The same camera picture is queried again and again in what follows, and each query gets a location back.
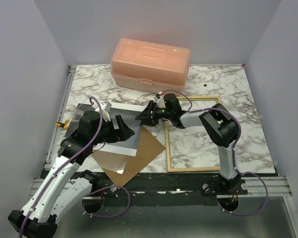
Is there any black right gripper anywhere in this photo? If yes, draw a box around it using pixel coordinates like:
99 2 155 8
135 101 173 127

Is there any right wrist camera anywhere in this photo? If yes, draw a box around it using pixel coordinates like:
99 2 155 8
154 91 165 108

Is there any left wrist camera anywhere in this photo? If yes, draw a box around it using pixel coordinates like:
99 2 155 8
92 102 112 122

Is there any light wooden picture frame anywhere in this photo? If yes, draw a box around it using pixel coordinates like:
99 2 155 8
164 96 221 173

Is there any yellow black clamp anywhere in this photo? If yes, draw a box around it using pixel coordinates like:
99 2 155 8
56 119 70 129

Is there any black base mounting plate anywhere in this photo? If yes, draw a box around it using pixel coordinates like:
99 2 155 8
84 172 248 199

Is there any grey photo print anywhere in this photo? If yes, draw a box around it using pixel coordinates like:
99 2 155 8
65 102 145 156

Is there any aluminium rail frame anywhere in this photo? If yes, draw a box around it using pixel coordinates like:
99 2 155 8
30 65 76 202

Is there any orange translucent plastic box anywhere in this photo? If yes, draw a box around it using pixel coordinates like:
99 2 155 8
111 38 190 93

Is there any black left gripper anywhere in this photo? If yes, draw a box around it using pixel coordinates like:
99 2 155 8
91 115 135 145

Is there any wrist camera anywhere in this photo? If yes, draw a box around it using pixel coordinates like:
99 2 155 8
154 91 165 108
92 102 112 122

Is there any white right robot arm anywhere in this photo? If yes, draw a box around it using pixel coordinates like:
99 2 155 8
135 93 241 194

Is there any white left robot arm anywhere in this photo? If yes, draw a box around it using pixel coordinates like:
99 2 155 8
8 111 135 238

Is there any brown backing board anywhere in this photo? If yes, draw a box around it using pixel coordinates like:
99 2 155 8
91 127 165 186

